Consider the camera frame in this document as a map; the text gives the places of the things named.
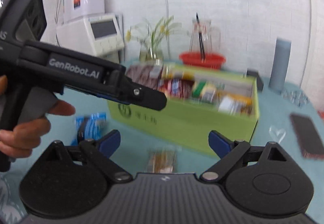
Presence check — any dark red snack bag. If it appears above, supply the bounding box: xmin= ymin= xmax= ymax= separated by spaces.
xmin=126 ymin=64 xmax=164 ymax=89

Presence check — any brown snack packet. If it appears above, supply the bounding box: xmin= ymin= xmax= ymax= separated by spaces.
xmin=146 ymin=149 xmax=176 ymax=174

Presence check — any patterned coaster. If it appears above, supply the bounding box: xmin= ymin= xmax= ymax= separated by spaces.
xmin=281 ymin=89 xmax=309 ymax=108

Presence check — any blue cookie packet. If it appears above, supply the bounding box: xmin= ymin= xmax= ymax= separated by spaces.
xmin=71 ymin=113 xmax=107 ymax=146

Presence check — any glass pitcher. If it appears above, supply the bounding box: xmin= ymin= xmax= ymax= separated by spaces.
xmin=190 ymin=19 xmax=221 ymax=53

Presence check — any green cardboard box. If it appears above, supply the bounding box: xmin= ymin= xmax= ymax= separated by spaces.
xmin=108 ymin=63 xmax=260 ymax=155

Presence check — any black smartphone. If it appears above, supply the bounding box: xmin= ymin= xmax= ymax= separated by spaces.
xmin=289 ymin=113 xmax=324 ymax=160

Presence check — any red plastic basket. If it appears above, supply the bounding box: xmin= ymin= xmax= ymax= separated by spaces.
xmin=179 ymin=52 xmax=226 ymax=70

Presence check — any white water dispenser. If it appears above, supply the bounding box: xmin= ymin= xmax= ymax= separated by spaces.
xmin=56 ymin=0 xmax=125 ymax=63

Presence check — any black rectangular box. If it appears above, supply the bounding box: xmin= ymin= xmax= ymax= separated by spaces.
xmin=247 ymin=69 xmax=264 ymax=92

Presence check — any glass vase with plant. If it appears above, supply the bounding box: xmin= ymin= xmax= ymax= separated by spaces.
xmin=125 ymin=16 xmax=182 ymax=64

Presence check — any white yellow snack bag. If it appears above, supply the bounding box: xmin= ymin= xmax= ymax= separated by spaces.
xmin=218 ymin=94 xmax=253 ymax=115

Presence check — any person's left hand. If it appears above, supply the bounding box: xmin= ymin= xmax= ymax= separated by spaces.
xmin=1 ymin=75 xmax=75 ymax=158

